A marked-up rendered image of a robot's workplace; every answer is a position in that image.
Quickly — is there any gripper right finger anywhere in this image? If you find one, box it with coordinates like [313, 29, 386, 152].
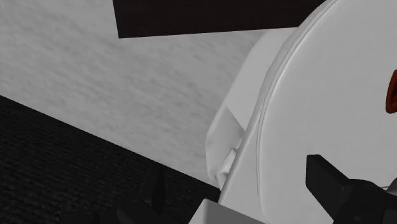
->
[305, 153, 397, 224]

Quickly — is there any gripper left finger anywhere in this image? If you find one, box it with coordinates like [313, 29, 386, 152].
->
[109, 164, 167, 224]

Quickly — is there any white toilet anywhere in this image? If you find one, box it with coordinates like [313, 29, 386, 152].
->
[205, 0, 397, 224]

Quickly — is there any orange-brown rounded object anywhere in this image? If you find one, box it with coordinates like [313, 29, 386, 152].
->
[385, 69, 397, 115]

